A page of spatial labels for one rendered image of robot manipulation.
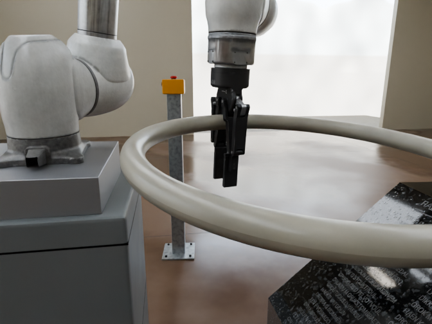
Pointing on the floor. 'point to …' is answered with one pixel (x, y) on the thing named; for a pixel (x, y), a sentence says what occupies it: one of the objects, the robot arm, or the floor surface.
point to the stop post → (176, 171)
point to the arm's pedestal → (76, 265)
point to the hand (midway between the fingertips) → (225, 167)
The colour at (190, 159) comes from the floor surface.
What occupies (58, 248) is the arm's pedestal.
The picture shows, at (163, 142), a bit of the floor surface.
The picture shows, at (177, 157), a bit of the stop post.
